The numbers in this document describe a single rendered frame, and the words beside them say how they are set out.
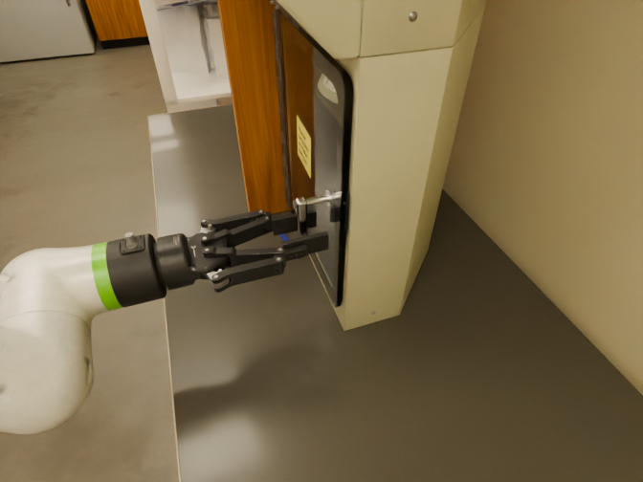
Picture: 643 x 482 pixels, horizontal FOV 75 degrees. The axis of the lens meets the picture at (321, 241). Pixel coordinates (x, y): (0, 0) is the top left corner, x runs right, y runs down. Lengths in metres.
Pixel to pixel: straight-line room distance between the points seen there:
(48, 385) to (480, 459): 0.55
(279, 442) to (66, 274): 0.37
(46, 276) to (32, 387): 0.14
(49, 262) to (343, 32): 0.44
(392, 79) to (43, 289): 0.47
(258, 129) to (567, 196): 0.59
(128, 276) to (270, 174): 0.46
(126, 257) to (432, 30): 0.45
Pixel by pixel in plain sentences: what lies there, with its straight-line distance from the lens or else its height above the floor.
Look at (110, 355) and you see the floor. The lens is 2.06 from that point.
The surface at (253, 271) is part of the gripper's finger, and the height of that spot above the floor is 1.15.
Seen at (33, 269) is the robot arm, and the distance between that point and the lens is 0.61.
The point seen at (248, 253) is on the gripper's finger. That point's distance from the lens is 0.59.
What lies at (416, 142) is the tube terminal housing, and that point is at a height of 1.30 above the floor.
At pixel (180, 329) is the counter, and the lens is 0.81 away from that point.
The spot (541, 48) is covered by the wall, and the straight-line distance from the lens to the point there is 0.89.
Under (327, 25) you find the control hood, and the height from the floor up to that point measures 1.44.
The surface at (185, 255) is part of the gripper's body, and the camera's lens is 0.58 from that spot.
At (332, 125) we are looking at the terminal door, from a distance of 0.54.
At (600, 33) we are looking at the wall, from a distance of 0.82.
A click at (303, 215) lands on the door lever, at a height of 1.18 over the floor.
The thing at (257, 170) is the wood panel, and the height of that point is 1.06.
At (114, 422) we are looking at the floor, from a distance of 1.88.
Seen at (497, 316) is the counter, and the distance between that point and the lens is 0.85.
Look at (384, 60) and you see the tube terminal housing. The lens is 0.49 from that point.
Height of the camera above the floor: 1.56
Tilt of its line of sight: 42 degrees down
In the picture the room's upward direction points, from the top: straight up
